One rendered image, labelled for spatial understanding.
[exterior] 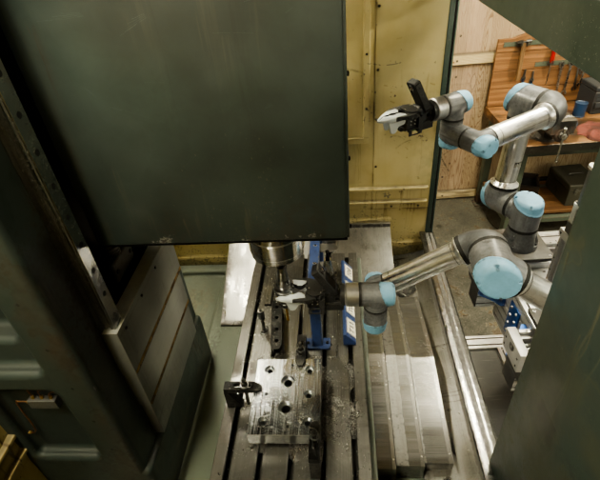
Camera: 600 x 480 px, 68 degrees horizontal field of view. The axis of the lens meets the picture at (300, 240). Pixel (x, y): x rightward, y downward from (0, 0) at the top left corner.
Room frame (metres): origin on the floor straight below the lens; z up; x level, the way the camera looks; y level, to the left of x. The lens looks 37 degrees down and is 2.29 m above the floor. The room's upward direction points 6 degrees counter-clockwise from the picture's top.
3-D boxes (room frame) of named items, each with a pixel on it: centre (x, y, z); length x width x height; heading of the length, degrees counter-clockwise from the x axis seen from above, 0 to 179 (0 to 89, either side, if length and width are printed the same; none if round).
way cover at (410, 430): (1.17, -0.36, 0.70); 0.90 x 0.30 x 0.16; 173
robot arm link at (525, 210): (1.49, -0.94, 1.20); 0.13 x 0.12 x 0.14; 25
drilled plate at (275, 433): (0.89, 0.10, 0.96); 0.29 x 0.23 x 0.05; 173
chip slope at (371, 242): (1.66, -0.01, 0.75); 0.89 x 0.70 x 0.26; 83
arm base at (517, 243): (1.49, -0.95, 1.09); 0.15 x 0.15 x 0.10
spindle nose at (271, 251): (1.02, 0.07, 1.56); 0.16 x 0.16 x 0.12
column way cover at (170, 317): (1.07, 0.51, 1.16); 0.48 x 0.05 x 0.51; 173
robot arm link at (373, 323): (1.00, -0.22, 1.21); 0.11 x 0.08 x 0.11; 169
